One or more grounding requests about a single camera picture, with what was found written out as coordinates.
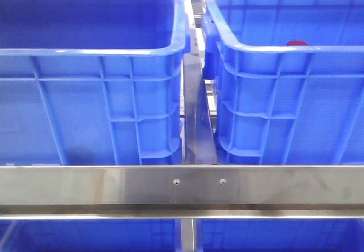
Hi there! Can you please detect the red round button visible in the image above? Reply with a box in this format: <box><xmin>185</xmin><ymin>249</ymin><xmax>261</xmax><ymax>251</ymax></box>
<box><xmin>287</xmin><ymin>40</ymin><xmax>308</xmax><ymax>46</ymax></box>

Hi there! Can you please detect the large blue bin left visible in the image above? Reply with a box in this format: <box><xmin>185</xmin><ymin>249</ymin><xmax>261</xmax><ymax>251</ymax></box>
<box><xmin>1</xmin><ymin>0</ymin><xmax>190</xmax><ymax>166</ymax></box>

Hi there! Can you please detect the large blue bin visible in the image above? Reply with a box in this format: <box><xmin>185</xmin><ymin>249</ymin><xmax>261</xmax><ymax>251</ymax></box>
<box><xmin>1</xmin><ymin>0</ymin><xmax>190</xmax><ymax>166</ymax></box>
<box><xmin>202</xmin><ymin>0</ymin><xmax>363</xmax><ymax>165</ymax></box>

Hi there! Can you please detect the large blue bin right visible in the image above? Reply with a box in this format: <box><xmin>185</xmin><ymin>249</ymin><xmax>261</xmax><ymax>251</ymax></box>
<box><xmin>202</xmin><ymin>0</ymin><xmax>363</xmax><ymax>165</ymax></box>

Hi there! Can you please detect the blue bin lower right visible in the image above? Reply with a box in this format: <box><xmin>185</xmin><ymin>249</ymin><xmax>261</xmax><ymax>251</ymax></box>
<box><xmin>199</xmin><ymin>218</ymin><xmax>363</xmax><ymax>251</ymax></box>

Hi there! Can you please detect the blue bin lower left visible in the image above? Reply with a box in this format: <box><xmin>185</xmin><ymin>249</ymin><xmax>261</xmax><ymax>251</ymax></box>
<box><xmin>1</xmin><ymin>219</ymin><xmax>181</xmax><ymax>251</ymax></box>

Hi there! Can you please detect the steel divider rail centre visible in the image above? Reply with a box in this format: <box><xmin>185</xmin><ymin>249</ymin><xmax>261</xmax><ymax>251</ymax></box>
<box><xmin>183</xmin><ymin>0</ymin><xmax>218</xmax><ymax>165</ymax></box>

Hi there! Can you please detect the stainless steel front rail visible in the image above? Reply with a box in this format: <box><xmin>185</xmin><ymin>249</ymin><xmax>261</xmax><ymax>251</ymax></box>
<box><xmin>1</xmin><ymin>165</ymin><xmax>363</xmax><ymax>220</ymax></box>

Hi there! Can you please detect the steel vertical post lower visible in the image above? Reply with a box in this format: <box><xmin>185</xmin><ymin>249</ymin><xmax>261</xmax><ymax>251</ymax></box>
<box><xmin>181</xmin><ymin>218</ymin><xmax>197</xmax><ymax>252</ymax></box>

